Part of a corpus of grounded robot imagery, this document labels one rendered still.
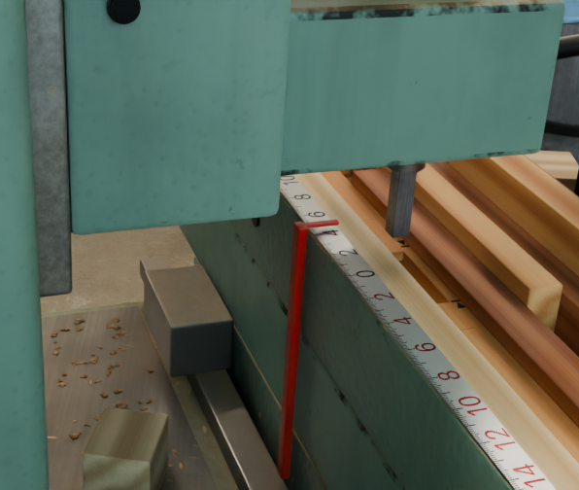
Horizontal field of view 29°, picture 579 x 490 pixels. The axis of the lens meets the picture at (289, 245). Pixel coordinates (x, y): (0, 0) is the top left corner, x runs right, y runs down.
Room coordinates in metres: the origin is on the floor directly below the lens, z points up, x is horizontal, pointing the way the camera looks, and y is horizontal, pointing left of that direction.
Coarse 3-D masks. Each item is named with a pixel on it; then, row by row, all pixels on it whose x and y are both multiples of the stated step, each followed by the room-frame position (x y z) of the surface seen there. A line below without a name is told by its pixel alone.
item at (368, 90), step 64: (320, 0) 0.43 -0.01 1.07; (384, 0) 0.44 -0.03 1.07; (448, 0) 0.45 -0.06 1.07; (512, 0) 0.45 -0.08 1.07; (320, 64) 0.42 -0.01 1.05; (384, 64) 0.43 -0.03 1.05; (448, 64) 0.44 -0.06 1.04; (512, 64) 0.45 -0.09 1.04; (320, 128) 0.42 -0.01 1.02; (384, 128) 0.43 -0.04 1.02; (448, 128) 0.44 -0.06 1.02; (512, 128) 0.45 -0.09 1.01
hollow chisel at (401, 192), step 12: (396, 180) 0.47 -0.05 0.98; (408, 180) 0.47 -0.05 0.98; (396, 192) 0.47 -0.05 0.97; (408, 192) 0.47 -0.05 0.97; (396, 204) 0.47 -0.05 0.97; (408, 204) 0.47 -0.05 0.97; (396, 216) 0.47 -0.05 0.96; (408, 216) 0.47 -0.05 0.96; (396, 228) 0.47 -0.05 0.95; (408, 228) 0.47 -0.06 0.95
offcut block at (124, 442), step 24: (120, 408) 0.48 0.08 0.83; (96, 432) 0.46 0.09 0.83; (120, 432) 0.46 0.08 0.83; (144, 432) 0.46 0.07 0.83; (96, 456) 0.44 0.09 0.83; (120, 456) 0.44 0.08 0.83; (144, 456) 0.44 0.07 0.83; (96, 480) 0.44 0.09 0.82; (120, 480) 0.44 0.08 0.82; (144, 480) 0.44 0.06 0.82
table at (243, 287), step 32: (192, 224) 0.65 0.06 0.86; (224, 224) 0.58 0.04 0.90; (224, 256) 0.58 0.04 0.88; (224, 288) 0.58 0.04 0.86; (256, 288) 0.52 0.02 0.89; (256, 320) 0.52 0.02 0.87; (256, 352) 0.52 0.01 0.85; (320, 384) 0.43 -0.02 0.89; (320, 416) 0.43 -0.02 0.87; (352, 416) 0.40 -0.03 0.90; (320, 448) 0.43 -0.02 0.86; (352, 448) 0.39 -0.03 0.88; (352, 480) 0.39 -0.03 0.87; (384, 480) 0.36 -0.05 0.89
